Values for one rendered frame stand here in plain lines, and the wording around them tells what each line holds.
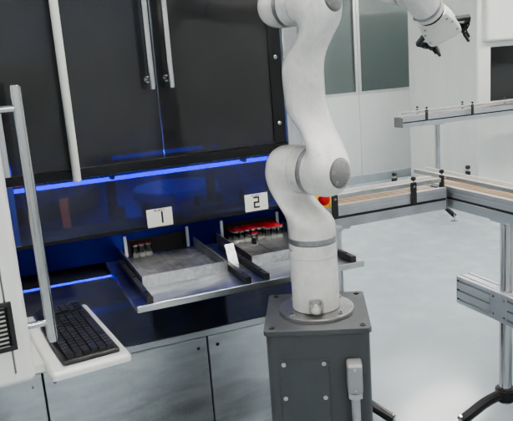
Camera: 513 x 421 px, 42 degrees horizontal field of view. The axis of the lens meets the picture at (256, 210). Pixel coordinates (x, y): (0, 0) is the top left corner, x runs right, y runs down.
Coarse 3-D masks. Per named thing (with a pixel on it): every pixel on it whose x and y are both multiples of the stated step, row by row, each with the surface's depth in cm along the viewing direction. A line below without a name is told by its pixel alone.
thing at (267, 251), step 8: (216, 240) 234; (224, 240) 226; (264, 240) 232; (272, 240) 232; (280, 240) 231; (240, 248) 212; (248, 248) 224; (256, 248) 223; (264, 248) 222; (272, 248) 221; (280, 248) 221; (288, 248) 220; (248, 256) 206; (256, 256) 204; (264, 256) 205; (272, 256) 206; (280, 256) 207; (288, 256) 208; (256, 264) 204; (264, 264) 205
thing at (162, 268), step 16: (144, 256) 223; (160, 256) 222; (176, 256) 220; (192, 256) 219; (208, 256) 217; (144, 272) 206; (160, 272) 204; (176, 272) 195; (192, 272) 197; (208, 272) 199
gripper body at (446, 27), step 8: (448, 8) 188; (440, 16) 186; (448, 16) 187; (432, 24) 188; (440, 24) 189; (448, 24) 189; (456, 24) 189; (424, 32) 191; (432, 32) 191; (440, 32) 191; (448, 32) 191; (456, 32) 191; (432, 40) 194; (440, 40) 194
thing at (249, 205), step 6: (264, 192) 229; (246, 198) 227; (252, 198) 228; (264, 198) 230; (246, 204) 228; (252, 204) 229; (258, 204) 229; (264, 204) 230; (246, 210) 228; (252, 210) 229
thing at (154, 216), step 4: (160, 208) 216; (164, 208) 217; (168, 208) 217; (148, 212) 215; (152, 212) 216; (156, 212) 216; (160, 212) 217; (164, 212) 217; (168, 212) 218; (148, 216) 215; (152, 216) 216; (156, 216) 216; (160, 216) 217; (164, 216) 217; (168, 216) 218; (172, 216) 218; (148, 220) 216; (152, 220) 216; (156, 220) 217; (160, 220) 217; (164, 220) 218; (168, 220) 218; (172, 220) 219; (148, 224) 216; (152, 224) 216; (156, 224) 217; (160, 224) 217; (164, 224) 218; (168, 224) 218; (172, 224) 219
